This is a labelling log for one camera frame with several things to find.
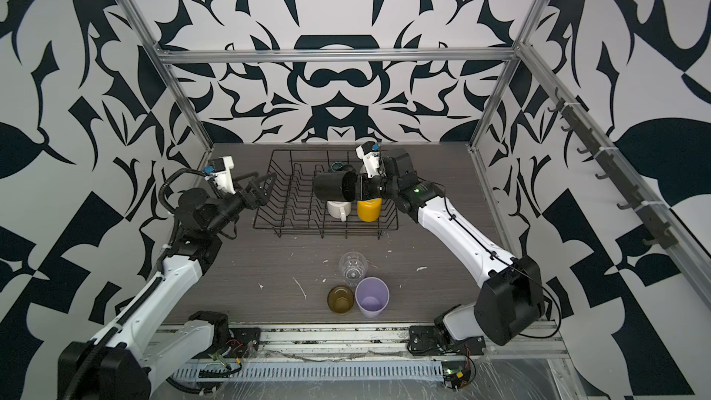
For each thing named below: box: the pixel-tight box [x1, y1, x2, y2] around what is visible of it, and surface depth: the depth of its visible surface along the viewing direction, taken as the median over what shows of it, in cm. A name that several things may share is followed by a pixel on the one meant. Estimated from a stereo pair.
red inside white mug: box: [326, 200, 352, 222], surface depth 93 cm
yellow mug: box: [356, 198, 383, 223], surface depth 95 cm
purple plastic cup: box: [354, 275, 390, 318], surface depth 74 cm
